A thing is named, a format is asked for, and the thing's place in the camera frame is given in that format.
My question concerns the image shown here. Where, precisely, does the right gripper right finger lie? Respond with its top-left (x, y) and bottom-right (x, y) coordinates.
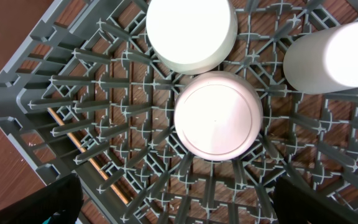
top-left (273, 176), bottom-right (358, 224)

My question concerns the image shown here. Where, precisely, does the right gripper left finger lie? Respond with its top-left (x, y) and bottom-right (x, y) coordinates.
top-left (0, 174), bottom-right (84, 224)

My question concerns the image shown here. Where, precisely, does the wooden chopstick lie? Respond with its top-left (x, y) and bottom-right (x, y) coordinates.
top-left (47, 107), bottom-right (131, 205)

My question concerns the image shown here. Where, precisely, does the small white bowl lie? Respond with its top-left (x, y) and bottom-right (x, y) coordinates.
top-left (174, 71), bottom-right (263, 161)

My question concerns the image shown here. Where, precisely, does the small white cup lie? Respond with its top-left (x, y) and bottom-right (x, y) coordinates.
top-left (283, 22), bottom-right (358, 95)

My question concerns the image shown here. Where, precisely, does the grey dishwasher rack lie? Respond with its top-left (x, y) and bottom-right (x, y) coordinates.
top-left (0, 0), bottom-right (358, 223)

